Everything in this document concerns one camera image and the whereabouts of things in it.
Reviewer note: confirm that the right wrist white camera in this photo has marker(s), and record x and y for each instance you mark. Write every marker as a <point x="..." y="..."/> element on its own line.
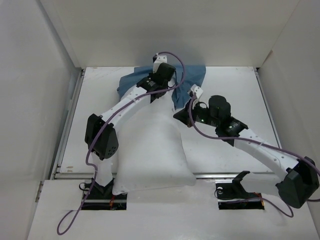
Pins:
<point x="196" y="91"/>

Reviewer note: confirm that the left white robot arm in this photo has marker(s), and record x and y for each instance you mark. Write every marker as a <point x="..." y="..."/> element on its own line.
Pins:
<point x="101" y="131"/>

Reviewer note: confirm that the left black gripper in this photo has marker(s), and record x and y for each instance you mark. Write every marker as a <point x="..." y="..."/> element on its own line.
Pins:
<point x="151" y="74"/>

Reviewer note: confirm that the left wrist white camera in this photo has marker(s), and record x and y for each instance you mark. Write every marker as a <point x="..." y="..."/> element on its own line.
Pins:
<point x="158" y="59"/>

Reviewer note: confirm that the wrist white camera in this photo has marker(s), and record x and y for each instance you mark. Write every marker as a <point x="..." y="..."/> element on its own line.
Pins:
<point x="158" y="59"/>
<point x="196" y="91"/>

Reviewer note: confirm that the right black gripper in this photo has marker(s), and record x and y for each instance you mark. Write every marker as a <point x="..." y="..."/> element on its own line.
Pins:
<point x="184" y="116"/>

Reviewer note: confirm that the aluminium rail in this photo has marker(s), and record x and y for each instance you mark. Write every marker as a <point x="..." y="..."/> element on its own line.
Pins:
<point x="96" y="93"/>

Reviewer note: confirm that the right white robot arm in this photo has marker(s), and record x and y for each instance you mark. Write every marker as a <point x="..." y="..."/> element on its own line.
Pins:
<point x="295" y="178"/>

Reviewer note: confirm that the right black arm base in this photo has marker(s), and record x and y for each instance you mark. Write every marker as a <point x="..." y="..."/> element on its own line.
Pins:
<point x="232" y="196"/>

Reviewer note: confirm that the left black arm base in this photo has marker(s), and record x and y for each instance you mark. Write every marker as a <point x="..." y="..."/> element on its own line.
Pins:
<point x="102" y="198"/>

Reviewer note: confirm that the blue pillowcase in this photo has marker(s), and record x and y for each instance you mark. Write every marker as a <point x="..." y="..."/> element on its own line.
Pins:
<point x="194" y="75"/>

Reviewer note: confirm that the white pillow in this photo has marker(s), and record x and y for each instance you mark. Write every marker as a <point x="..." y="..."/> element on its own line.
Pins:
<point x="151" y="153"/>

